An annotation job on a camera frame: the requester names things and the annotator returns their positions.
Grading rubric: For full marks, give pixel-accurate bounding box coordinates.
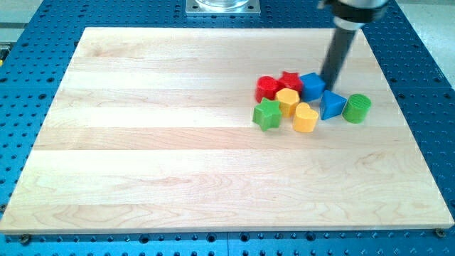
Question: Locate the blue triangle block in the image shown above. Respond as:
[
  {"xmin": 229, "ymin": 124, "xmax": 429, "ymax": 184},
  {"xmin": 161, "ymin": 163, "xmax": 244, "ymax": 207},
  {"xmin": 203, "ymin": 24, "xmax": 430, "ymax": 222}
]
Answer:
[{"xmin": 320, "ymin": 90, "xmax": 347, "ymax": 120}]

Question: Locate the red star block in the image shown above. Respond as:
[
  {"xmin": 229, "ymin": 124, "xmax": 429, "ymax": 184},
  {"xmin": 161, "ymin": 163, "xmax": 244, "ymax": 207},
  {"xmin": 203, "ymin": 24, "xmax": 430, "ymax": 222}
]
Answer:
[{"xmin": 278, "ymin": 71, "xmax": 304, "ymax": 93}]

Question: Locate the yellow heart block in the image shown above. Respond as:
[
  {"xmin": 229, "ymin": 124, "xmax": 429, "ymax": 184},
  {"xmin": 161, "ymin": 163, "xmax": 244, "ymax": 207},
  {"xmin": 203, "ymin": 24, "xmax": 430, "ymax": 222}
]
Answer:
[{"xmin": 292, "ymin": 102, "xmax": 319, "ymax": 133}]

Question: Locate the yellow hexagon block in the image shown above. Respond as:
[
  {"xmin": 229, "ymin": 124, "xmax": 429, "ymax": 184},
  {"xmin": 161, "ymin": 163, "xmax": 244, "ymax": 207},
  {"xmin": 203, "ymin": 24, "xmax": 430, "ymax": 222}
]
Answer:
[{"xmin": 275, "ymin": 88, "xmax": 300, "ymax": 118}]

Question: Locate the blue cube block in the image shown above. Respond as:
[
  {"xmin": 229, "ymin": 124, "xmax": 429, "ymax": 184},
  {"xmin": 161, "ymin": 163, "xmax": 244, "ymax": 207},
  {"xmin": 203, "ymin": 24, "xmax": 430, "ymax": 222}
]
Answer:
[{"xmin": 300, "ymin": 73, "xmax": 326, "ymax": 102}]

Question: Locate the light wooden board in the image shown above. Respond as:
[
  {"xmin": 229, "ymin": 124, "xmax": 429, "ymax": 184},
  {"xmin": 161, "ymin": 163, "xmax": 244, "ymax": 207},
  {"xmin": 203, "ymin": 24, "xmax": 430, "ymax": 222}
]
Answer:
[{"xmin": 1, "ymin": 27, "xmax": 454, "ymax": 235}]

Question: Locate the green cylinder block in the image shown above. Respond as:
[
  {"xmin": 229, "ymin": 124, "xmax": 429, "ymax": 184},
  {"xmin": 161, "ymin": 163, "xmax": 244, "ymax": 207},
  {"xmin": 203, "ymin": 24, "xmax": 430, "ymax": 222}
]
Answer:
[{"xmin": 342, "ymin": 94, "xmax": 372, "ymax": 124}]

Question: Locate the green star block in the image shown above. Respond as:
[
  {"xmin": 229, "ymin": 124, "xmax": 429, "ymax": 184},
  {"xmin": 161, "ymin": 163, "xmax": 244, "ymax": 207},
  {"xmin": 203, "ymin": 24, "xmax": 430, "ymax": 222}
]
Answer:
[{"xmin": 252, "ymin": 97, "xmax": 282, "ymax": 132}]

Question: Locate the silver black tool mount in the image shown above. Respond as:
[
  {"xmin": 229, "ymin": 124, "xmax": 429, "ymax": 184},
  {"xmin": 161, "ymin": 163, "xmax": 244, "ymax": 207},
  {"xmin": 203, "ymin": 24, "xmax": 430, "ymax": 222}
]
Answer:
[{"xmin": 317, "ymin": 0, "xmax": 389, "ymax": 31}]

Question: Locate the red cylinder block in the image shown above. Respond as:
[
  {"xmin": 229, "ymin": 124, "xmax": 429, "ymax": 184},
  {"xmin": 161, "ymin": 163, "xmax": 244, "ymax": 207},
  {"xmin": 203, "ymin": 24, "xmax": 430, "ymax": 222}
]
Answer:
[{"xmin": 255, "ymin": 76, "xmax": 282, "ymax": 103}]

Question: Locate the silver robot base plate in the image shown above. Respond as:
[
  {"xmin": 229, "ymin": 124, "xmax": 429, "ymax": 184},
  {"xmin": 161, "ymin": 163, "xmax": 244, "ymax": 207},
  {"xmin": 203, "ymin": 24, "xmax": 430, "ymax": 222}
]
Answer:
[{"xmin": 185, "ymin": 0, "xmax": 261, "ymax": 16}]

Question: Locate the blue perforated table plate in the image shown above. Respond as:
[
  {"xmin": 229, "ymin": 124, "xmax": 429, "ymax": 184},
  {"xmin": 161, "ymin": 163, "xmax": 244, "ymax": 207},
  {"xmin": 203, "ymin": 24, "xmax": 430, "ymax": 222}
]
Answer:
[{"xmin": 1, "ymin": 1, "xmax": 454, "ymax": 255}]

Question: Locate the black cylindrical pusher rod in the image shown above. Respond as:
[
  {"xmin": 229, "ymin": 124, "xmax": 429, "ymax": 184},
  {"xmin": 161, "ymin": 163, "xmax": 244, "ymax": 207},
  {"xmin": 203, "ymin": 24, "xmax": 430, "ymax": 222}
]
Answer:
[{"xmin": 320, "ymin": 27, "xmax": 357, "ymax": 91}]

